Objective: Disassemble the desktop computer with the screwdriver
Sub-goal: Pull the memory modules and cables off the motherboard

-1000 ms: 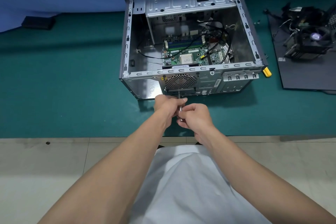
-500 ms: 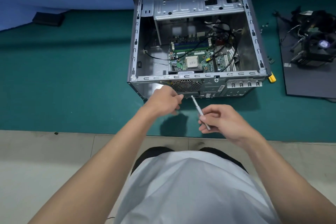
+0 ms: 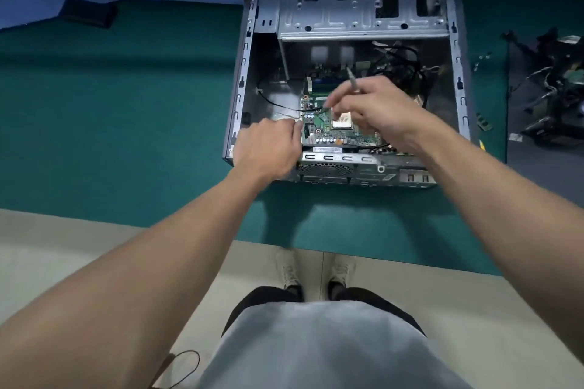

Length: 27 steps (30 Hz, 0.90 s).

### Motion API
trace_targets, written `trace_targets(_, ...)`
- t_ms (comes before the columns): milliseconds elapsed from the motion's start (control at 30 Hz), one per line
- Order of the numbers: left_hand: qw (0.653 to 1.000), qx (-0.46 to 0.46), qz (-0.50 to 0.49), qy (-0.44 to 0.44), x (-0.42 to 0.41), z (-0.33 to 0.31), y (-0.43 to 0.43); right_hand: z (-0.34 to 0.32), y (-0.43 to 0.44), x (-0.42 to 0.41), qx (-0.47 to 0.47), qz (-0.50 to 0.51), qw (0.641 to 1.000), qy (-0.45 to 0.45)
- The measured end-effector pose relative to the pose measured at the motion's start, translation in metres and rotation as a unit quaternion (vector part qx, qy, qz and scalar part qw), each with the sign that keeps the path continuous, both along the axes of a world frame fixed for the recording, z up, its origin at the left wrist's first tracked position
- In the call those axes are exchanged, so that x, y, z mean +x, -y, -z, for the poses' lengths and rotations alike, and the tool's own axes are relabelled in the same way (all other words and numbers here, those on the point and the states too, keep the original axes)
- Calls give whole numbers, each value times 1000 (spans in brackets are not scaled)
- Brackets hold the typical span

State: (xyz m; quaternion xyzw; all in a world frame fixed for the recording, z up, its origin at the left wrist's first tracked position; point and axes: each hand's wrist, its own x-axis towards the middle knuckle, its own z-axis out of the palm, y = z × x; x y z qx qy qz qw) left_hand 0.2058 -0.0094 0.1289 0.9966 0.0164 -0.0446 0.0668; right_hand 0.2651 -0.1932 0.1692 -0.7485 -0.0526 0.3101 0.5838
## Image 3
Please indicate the person's black shorts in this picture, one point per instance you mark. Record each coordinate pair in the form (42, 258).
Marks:
(255, 300)

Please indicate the hard drive with cables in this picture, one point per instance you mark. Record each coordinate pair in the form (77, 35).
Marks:
(565, 60)

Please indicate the person's left forearm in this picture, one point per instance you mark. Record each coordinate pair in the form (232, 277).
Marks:
(137, 288)

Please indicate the green floor mat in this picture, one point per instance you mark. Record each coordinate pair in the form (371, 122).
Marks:
(114, 129)

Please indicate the black flat base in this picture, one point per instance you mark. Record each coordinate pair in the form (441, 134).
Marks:
(86, 12)

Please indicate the person's right shoe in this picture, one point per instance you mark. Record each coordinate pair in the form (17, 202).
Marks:
(341, 272)

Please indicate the black side panel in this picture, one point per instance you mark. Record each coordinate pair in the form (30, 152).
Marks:
(538, 174)

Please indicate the green motherboard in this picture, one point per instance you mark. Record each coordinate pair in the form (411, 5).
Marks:
(319, 122)

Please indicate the silver metal drive cage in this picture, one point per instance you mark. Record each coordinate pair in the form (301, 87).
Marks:
(319, 19)

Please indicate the black processor cooler fan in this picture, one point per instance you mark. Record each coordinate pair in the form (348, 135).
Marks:
(561, 124)

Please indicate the person's left hand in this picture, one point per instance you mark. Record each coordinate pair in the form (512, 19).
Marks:
(267, 151)

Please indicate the cluster of silver screws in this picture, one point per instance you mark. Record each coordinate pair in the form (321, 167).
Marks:
(480, 61)

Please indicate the person's right hand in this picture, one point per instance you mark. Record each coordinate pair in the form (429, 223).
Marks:
(388, 115)

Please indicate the person's right forearm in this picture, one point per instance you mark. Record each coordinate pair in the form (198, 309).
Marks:
(511, 229)

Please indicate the slim grey screwdriver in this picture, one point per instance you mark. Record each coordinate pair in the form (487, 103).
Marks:
(352, 81)

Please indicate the desktop computer case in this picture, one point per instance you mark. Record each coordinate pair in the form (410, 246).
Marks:
(255, 83)

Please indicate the person's white shirt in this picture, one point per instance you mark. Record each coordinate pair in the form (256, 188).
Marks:
(328, 347)

